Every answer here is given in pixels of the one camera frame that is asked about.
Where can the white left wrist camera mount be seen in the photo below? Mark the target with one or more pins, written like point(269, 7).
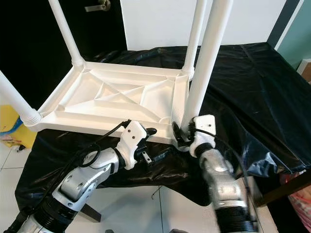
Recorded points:
point(131, 138)

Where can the yellow bag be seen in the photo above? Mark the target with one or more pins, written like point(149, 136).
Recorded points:
point(9, 119)

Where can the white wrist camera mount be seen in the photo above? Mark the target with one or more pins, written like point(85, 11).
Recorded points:
point(205, 126)
point(131, 138)

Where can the white plastic table leg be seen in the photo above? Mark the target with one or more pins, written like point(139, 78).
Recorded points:
point(195, 29)
point(65, 31)
point(17, 102)
point(206, 58)

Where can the black door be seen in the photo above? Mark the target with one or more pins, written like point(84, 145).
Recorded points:
point(39, 29)

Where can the brown wooden cabinet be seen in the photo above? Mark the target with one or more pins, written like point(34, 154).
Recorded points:
point(306, 70)

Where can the white board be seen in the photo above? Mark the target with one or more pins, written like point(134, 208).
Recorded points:
point(155, 24)

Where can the white plastic table top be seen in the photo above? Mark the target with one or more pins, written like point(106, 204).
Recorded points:
point(155, 94)

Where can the black plastic sheet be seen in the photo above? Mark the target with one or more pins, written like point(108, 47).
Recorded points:
point(257, 87)

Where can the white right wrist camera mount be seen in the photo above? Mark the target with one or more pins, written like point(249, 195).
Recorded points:
point(205, 126)

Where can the pink plastic bag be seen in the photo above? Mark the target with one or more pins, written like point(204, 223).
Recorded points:
point(299, 199)

